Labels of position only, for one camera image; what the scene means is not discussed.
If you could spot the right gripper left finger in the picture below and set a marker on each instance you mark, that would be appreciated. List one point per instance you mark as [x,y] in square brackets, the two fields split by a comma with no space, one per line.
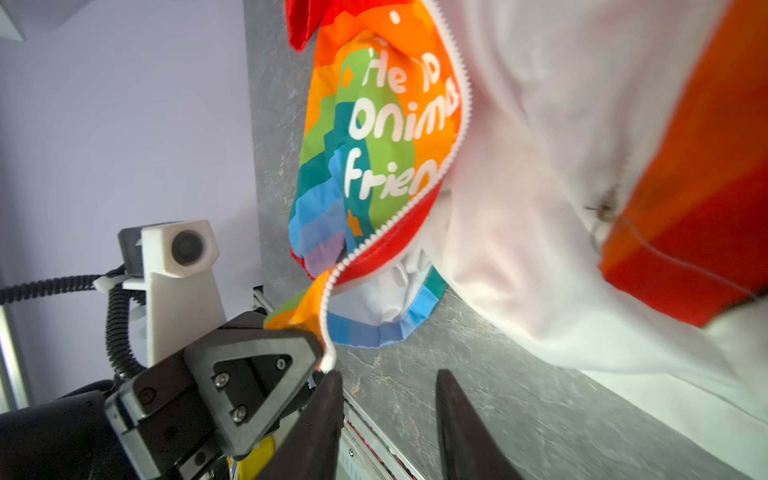
[310,451]

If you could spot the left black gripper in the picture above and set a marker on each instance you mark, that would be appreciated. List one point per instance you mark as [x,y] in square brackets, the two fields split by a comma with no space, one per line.
[199,412]

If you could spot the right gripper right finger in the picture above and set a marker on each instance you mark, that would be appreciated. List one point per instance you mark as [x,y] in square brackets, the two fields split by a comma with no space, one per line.
[467,449]

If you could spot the rainbow red kids jacket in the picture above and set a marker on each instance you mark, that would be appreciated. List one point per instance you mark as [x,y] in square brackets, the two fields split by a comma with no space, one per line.
[588,176]

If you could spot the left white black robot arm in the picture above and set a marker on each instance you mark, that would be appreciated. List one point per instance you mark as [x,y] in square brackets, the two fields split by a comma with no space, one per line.
[70,438]

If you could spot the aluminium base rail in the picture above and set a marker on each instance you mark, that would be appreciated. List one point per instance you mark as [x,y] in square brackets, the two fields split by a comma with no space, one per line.
[389,428]

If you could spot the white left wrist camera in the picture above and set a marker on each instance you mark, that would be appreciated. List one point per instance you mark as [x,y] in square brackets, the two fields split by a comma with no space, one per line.
[172,263]

